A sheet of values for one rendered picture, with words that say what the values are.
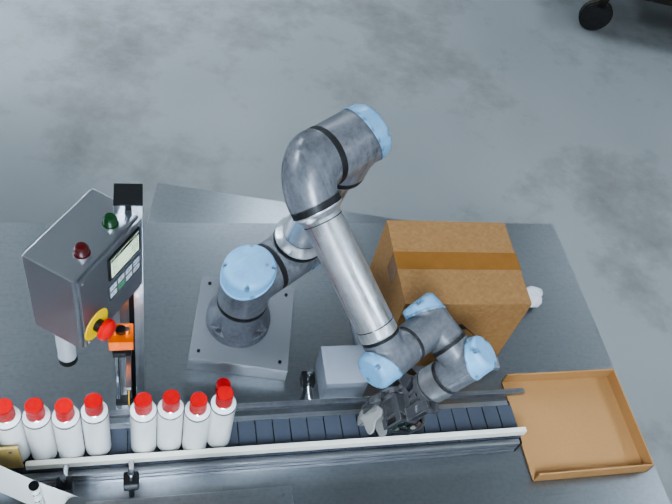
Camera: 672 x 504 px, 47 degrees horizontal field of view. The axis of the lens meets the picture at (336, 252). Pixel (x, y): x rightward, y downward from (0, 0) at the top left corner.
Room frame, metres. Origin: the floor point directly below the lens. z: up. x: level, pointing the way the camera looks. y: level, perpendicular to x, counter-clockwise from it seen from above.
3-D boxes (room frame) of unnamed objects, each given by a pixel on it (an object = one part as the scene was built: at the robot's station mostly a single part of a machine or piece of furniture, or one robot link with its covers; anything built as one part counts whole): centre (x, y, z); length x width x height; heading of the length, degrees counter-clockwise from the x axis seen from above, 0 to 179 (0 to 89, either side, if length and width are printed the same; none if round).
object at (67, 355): (0.69, 0.43, 1.18); 0.04 x 0.04 x 0.21
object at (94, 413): (0.62, 0.35, 0.98); 0.05 x 0.05 x 0.20
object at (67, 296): (0.70, 0.38, 1.38); 0.17 x 0.10 x 0.19; 167
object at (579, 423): (1.03, -0.68, 0.85); 0.30 x 0.26 x 0.04; 112
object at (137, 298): (0.78, 0.34, 1.16); 0.04 x 0.04 x 0.67; 22
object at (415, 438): (0.73, -0.04, 0.90); 1.07 x 0.01 x 0.02; 112
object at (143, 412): (0.65, 0.27, 0.98); 0.05 x 0.05 x 0.20
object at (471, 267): (1.19, -0.27, 0.99); 0.30 x 0.24 x 0.27; 111
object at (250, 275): (1.01, 0.17, 1.05); 0.13 x 0.12 x 0.14; 148
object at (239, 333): (1.01, 0.18, 0.93); 0.15 x 0.15 x 0.10
